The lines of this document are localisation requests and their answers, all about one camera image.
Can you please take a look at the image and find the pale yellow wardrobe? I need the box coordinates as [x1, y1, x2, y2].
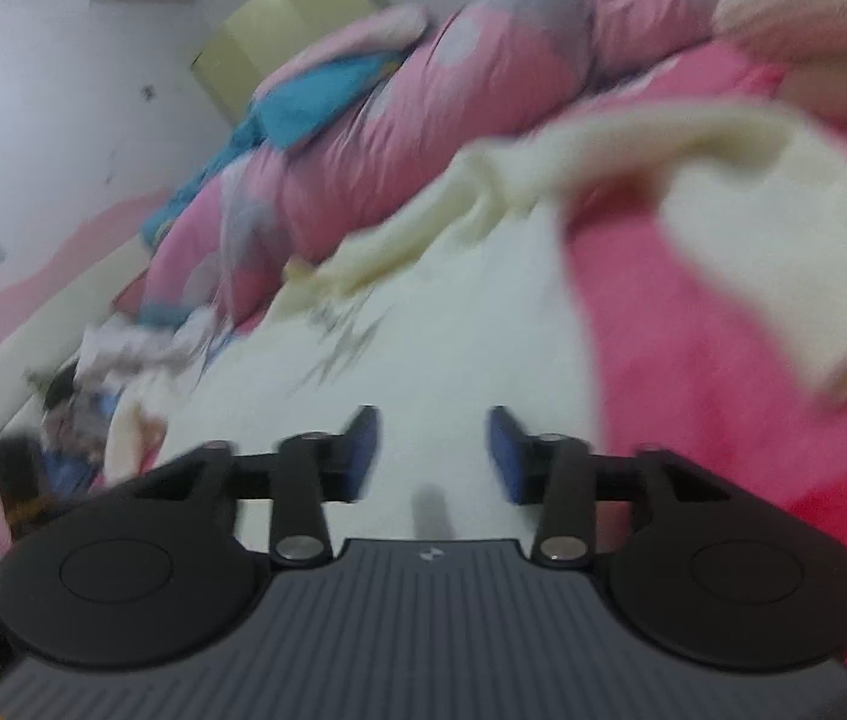
[191, 0, 395, 125]

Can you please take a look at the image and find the pink grey floral duvet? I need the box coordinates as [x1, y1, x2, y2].
[112, 0, 740, 331]

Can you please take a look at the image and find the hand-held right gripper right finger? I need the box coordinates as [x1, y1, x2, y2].
[489, 406, 740, 569]

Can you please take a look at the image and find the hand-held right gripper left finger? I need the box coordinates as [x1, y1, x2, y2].
[124, 406, 380, 569]

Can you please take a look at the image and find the cream white sweater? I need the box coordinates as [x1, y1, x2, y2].
[104, 101, 847, 541]

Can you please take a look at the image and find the pink white headboard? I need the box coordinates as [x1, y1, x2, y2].
[0, 187, 170, 541]

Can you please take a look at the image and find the light blue cloth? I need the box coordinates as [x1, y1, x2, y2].
[41, 390, 113, 492]

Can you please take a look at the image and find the white crumpled cloth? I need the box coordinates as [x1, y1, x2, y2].
[79, 307, 237, 391]

